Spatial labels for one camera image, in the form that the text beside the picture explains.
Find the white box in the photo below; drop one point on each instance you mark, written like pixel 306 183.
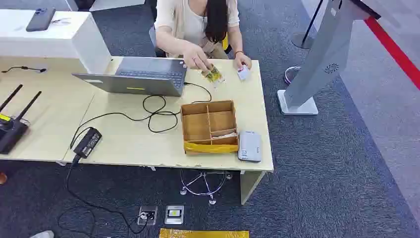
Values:
pixel 49 39

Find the white desk panel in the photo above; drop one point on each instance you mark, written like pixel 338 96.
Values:
pixel 111 4

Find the yellow floor tape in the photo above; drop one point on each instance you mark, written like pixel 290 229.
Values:
pixel 203 234

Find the white shoe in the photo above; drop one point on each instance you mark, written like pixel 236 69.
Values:
pixel 42 235

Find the grey kiosk stand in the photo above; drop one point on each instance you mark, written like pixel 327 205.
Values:
pixel 325 56

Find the chrome chair base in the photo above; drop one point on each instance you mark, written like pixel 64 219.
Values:
pixel 204 184

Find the black router with antennas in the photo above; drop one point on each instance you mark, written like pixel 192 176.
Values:
pixel 11 131

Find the dark smartphone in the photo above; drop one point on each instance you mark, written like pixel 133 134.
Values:
pixel 40 19

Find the person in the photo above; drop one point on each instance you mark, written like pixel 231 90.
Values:
pixel 190 19

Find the round purple-rimmed base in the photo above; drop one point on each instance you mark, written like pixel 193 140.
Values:
pixel 290 75

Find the brown shoe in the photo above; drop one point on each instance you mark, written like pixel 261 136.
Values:
pixel 2 178

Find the floor socket with yellow label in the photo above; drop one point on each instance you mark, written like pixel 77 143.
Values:
pixel 174 214

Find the black stanchion post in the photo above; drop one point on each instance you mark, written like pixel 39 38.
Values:
pixel 303 41

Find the grey laptop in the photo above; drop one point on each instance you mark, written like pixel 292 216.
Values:
pixel 141 82

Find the floor socket with plug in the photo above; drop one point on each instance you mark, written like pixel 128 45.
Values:
pixel 147 215

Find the small clear item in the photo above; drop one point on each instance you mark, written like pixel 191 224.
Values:
pixel 60 21

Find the red barrier belt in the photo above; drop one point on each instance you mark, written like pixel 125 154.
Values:
pixel 393 51

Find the wooden divided card box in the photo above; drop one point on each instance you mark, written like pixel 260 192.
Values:
pixel 200 126

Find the grey card reader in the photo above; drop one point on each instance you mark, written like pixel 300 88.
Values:
pixel 249 146

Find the black power adapter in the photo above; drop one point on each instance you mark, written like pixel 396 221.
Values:
pixel 88 143

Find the person's left hand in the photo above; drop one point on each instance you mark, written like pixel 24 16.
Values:
pixel 243 59

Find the pale desk leg panel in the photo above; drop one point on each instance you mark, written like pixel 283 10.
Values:
pixel 249 185

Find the pale cards pile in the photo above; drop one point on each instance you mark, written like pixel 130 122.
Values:
pixel 226 135

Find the person's right hand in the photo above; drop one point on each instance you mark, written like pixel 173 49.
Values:
pixel 195 57

